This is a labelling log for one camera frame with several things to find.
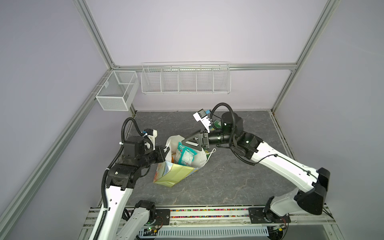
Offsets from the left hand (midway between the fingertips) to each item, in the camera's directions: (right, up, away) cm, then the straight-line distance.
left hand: (169, 151), depth 68 cm
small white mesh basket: (-42, +36, +35) cm, 65 cm away
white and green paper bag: (+1, -9, -2) cm, 10 cm away
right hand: (+7, +5, -10) cm, 13 cm away
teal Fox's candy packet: (+6, -4, +10) cm, 12 cm away
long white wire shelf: (+7, +43, +30) cm, 53 cm away
